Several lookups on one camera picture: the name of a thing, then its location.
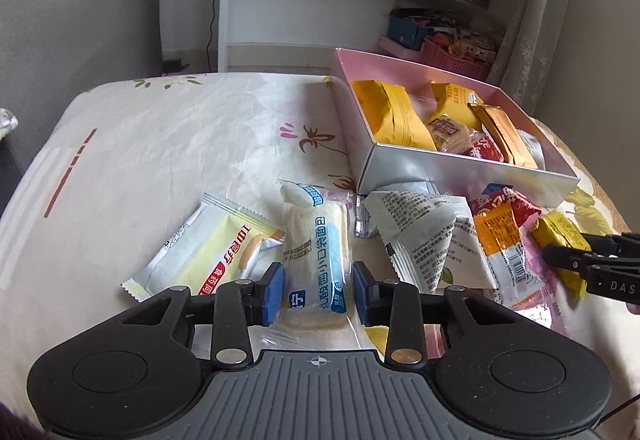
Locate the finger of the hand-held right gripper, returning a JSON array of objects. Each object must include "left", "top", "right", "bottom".
[
  {"left": 582, "top": 233, "right": 640, "bottom": 253},
  {"left": 542, "top": 243, "right": 608, "bottom": 271}
]

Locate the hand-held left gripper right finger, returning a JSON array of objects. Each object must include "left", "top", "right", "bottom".
[{"left": 352, "top": 261, "right": 506, "bottom": 366}]

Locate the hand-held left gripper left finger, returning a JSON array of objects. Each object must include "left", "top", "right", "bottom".
[{"left": 117, "top": 261, "right": 287, "bottom": 369}]

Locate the yellow packet with red label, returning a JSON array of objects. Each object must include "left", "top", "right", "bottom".
[{"left": 530, "top": 214, "right": 593, "bottom": 301}]

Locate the pink nougat packet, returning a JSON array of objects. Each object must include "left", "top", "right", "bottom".
[{"left": 497, "top": 265, "right": 568, "bottom": 336}]

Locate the clear bread packet blue print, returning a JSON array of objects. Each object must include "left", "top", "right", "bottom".
[{"left": 276, "top": 179, "right": 353, "bottom": 332}]

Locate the orange and white snack packet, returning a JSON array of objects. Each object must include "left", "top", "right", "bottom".
[{"left": 472, "top": 207, "right": 546, "bottom": 306}]

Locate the red snack packet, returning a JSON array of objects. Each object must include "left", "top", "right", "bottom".
[
  {"left": 457, "top": 135, "right": 503, "bottom": 162},
  {"left": 470, "top": 185, "right": 542, "bottom": 233}
]

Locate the pale yellow white snack packet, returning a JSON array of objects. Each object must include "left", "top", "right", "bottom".
[{"left": 121, "top": 190, "right": 287, "bottom": 303}]

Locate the gold snack packet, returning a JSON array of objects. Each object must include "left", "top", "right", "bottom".
[{"left": 467, "top": 103, "right": 540, "bottom": 169}]

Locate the pink cardboard box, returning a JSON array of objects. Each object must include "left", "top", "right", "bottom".
[{"left": 332, "top": 47, "right": 581, "bottom": 208}]

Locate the brown cookie packet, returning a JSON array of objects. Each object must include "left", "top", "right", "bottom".
[{"left": 427, "top": 115, "right": 481, "bottom": 155}]

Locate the large yellow snack packet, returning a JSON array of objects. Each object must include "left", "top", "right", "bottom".
[{"left": 350, "top": 79, "right": 437, "bottom": 150}]

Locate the yellow packet with blue logo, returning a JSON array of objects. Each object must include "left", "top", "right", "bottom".
[{"left": 430, "top": 81, "right": 486, "bottom": 128}]

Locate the floral tablecloth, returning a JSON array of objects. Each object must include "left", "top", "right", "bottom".
[{"left": 0, "top": 70, "right": 640, "bottom": 440}]

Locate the large pink plastic basket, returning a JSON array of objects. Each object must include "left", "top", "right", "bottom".
[{"left": 419, "top": 38, "right": 493, "bottom": 81}]

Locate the white low stand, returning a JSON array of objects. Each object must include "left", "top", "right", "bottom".
[{"left": 377, "top": 35, "right": 423, "bottom": 61}]

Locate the blue storage box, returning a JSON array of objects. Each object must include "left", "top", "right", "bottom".
[{"left": 387, "top": 9, "right": 436, "bottom": 48}]

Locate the grey sofa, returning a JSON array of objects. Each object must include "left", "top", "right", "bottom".
[{"left": 0, "top": 0, "right": 163, "bottom": 161}]

